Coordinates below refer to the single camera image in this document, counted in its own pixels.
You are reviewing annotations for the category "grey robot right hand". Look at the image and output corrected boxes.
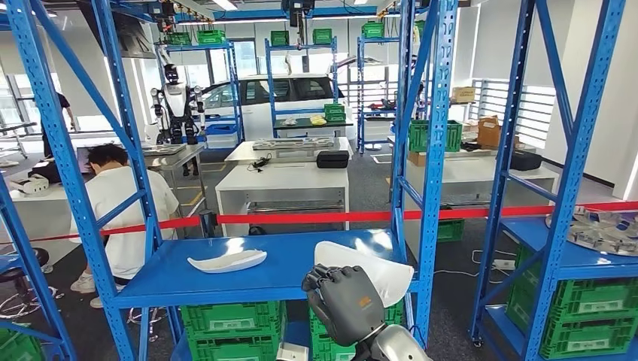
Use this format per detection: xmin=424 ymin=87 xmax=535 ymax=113
xmin=301 ymin=265 xmax=387 ymax=348

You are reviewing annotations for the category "white curved plastic part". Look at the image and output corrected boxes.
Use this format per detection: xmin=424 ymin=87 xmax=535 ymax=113
xmin=314 ymin=241 xmax=415 ymax=308

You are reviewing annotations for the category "blue metal shelf rack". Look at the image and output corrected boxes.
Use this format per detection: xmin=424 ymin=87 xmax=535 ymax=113
xmin=264 ymin=37 xmax=354 ymax=141
xmin=2 ymin=0 xmax=460 ymax=361
xmin=468 ymin=0 xmax=638 ymax=361
xmin=0 ymin=171 xmax=78 ymax=361
xmin=356 ymin=35 xmax=403 ymax=154
xmin=153 ymin=42 xmax=246 ymax=151

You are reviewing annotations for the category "long white curved part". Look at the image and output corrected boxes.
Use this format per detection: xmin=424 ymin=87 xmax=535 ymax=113
xmin=187 ymin=249 xmax=268 ymax=274

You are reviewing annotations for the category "white workbench table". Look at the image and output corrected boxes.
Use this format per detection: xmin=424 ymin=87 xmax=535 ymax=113
xmin=225 ymin=137 xmax=354 ymax=165
xmin=0 ymin=185 xmax=84 ymax=268
xmin=215 ymin=162 xmax=350 ymax=238
xmin=403 ymin=149 xmax=561 ymax=262

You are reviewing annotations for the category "long grey metal part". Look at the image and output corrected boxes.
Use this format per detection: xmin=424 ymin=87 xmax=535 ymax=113
xmin=252 ymin=138 xmax=335 ymax=151

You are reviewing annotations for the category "small white box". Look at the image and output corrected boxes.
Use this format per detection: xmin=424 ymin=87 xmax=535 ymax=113
xmin=276 ymin=342 xmax=310 ymax=361

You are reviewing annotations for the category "red barrier belt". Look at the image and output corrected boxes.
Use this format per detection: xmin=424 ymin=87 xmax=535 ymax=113
xmin=217 ymin=200 xmax=638 ymax=226
xmin=0 ymin=217 xmax=202 ymax=246

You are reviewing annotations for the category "black carrying case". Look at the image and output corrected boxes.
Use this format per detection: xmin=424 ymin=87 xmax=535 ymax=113
xmin=509 ymin=150 xmax=543 ymax=172
xmin=316 ymin=150 xmax=350 ymax=169

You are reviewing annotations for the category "chrome stool base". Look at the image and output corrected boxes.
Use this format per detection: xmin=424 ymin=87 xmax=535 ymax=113
xmin=126 ymin=306 xmax=168 ymax=344

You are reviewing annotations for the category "large green plastic crate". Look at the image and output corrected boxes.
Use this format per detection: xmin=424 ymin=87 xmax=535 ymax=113
xmin=409 ymin=119 xmax=463 ymax=153

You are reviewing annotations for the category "white car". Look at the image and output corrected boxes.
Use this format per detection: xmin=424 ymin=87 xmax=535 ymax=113
xmin=198 ymin=73 xmax=359 ymax=143

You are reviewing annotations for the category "steel table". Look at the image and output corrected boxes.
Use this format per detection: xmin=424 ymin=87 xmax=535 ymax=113
xmin=141 ymin=143 xmax=208 ymax=235

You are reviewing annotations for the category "person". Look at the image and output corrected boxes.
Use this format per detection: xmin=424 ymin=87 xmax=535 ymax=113
xmin=69 ymin=143 xmax=181 ymax=310
xmin=39 ymin=92 xmax=77 ymax=159

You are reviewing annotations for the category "round metal fixture plate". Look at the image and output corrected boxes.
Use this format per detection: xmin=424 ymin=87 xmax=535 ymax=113
xmin=545 ymin=205 xmax=638 ymax=257

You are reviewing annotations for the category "white black humanoid robot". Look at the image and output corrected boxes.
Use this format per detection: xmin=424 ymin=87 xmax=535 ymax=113
xmin=149 ymin=63 xmax=208 ymax=177

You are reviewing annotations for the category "white slatted railing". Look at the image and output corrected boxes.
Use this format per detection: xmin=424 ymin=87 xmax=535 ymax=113
xmin=470 ymin=78 xmax=557 ymax=150

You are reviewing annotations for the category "black overhead device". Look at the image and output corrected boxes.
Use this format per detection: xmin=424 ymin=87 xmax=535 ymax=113
xmin=281 ymin=0 xmax=316 ymax=29

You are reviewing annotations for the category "blue overhead gantry beam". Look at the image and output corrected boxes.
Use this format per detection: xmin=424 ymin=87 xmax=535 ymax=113
xmin=109 ymin=0 xmax=400 ymax=23

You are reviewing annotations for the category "black stool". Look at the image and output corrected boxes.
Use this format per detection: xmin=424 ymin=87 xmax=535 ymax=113
xmin=0 ymin=247 xmax=65 ymax=320

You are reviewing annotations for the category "white headset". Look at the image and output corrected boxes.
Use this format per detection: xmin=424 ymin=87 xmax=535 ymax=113
xmin=10 ymin=174 xmax=50 ymax=196

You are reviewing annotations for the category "black barrier stanchion post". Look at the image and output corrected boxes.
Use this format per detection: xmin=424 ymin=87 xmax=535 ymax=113
xmin=199 ymin=209 xmax=219 ymax=238

